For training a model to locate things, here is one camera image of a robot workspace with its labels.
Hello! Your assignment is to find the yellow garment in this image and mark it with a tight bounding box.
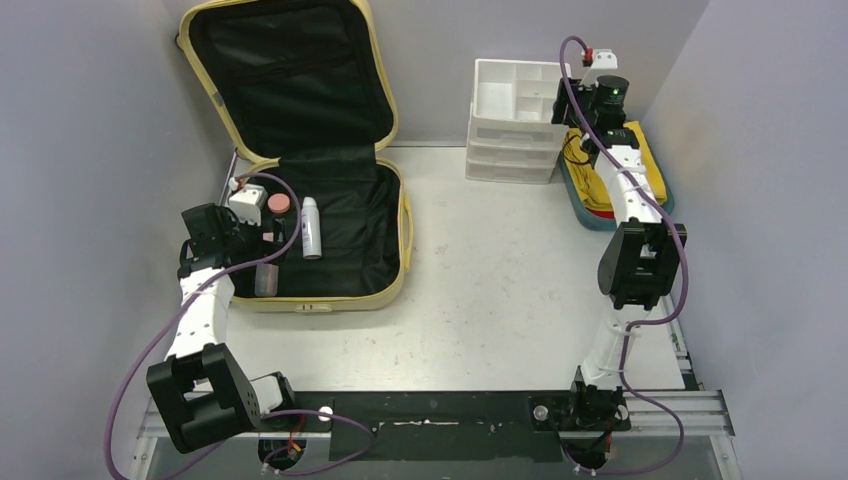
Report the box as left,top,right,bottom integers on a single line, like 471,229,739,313
562,120,673,219

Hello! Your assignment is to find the white cylindrical bottle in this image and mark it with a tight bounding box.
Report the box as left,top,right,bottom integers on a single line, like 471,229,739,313
301,197,323,260

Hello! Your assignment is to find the white plastic drawer organizer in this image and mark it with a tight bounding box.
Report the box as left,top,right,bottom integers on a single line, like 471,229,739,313
465,59,567,184

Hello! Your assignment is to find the teal transparent plastic tray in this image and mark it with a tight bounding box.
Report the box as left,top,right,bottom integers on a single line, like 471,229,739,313
557,149,675,231

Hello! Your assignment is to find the yellow hard-shell suitcase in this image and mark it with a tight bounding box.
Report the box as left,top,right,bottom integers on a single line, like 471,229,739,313
177,1,413,313

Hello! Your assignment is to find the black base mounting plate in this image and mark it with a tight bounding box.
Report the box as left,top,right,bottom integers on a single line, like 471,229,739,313
260,390,631,463

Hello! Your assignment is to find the round pink compact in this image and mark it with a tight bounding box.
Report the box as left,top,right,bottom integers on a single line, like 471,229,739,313
266,193,292,215

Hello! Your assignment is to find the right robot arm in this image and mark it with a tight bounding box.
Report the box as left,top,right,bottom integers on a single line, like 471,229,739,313
553,75,686,430

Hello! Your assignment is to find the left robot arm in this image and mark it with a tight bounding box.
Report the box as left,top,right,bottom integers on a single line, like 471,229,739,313
146,203,299,453

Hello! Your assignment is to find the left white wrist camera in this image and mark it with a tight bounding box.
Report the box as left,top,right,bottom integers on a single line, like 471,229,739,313
226,183,268,227

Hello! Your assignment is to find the clear plastic bottle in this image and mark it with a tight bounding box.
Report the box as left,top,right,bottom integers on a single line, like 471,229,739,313
254,263,279,297

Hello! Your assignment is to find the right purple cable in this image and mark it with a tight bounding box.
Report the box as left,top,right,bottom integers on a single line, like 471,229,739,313
559,35,690,477

